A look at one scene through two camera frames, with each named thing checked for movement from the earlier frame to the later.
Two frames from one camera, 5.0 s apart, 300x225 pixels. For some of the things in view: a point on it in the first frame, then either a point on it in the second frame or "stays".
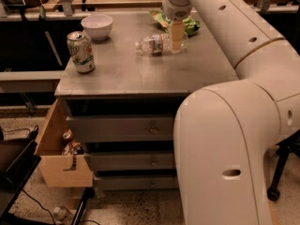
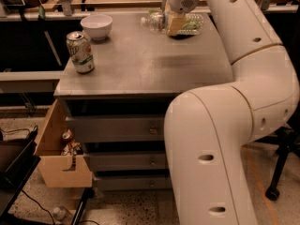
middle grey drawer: x=132 y=160 stays
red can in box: x=67 y=137 stays
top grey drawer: x=123 y=128 stays
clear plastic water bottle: x=160 y=44 → x=192 y=23
